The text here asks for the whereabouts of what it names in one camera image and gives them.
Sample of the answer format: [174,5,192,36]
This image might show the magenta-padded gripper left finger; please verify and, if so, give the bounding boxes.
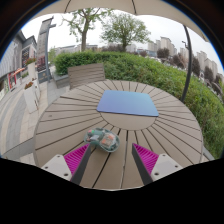
[40,143,93,186]

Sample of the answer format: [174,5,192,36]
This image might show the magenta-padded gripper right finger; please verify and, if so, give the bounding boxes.
[131,142,184,186]

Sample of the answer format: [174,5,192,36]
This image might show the transparent green computer mouse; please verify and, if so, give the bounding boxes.
[83,127,121,153]

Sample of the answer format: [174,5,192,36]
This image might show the blue purple mouse pad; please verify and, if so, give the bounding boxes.
[96,89,160,118]

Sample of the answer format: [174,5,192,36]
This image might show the large white flower planter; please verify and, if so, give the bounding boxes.
[23,81,41,114]

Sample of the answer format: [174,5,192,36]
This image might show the green hedge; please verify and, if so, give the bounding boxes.
[54,50,224,159]

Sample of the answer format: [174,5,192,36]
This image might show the brown slatted chair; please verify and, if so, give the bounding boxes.
[67,63,107,90]

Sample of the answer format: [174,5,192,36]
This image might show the small white flower planter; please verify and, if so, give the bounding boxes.
[25,58,38,82]

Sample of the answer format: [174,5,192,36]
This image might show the dark curved parasol pole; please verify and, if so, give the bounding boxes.
[180,24,194,104]

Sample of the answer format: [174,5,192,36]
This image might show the grey storefront building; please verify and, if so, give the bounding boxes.
[0,30,38,101]

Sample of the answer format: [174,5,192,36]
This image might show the far high-rise buildings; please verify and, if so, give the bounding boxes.
[126,35,221,79]

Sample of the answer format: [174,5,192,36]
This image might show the tall grey sign pylon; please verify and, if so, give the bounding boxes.
[35,16,57,84]

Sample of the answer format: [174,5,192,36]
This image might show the thin-crowned tree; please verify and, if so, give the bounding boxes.
[61,8,113,53]

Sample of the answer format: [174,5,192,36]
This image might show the dense round-crowned tree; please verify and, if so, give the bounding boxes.
[99,12,152,53]

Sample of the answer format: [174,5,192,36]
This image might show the beige parasol canopy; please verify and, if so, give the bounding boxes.
[31,0,209,43]

